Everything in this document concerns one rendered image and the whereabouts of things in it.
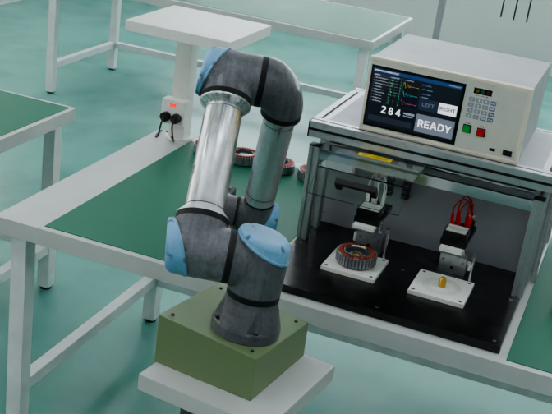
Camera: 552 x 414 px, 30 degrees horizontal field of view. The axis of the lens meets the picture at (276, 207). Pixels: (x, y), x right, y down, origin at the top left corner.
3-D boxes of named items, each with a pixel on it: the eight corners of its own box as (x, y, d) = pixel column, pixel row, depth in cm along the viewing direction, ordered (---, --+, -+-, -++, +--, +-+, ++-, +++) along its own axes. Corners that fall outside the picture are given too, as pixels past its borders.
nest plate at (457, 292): (462, 309, 265) (463, 304, 265) (407, 293, 270) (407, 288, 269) (473, 287, 279) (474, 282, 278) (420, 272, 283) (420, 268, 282)
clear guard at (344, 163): (397, 216, 255) (402, 194, 253) (307, 193, 262) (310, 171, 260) (428, 179, 284) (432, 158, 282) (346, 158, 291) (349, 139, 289)
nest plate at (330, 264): (373, 283, 272) (374, 279, 272) (319, 269, 277) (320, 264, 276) (388, 264, 286) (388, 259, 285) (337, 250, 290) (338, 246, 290)
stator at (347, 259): (372, 274, 275) (374, 262, 273) (331, 265, 277) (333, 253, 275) (378, 258, 285) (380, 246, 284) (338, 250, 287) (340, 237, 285)
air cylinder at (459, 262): (463, 277, 284) (467, 259, 282) (437, 270, 286) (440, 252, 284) (466, 270, 288) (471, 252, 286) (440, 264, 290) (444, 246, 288)
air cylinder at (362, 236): (379, 255, 291) (383, 236, 289) (354, 247, 293) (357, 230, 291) (384, 248, 295) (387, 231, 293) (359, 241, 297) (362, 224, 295)
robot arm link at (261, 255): (282, 306, 216) (295, 248, 211) (218, 294, 215) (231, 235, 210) (281, 282, 227) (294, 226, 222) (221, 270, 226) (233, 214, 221)
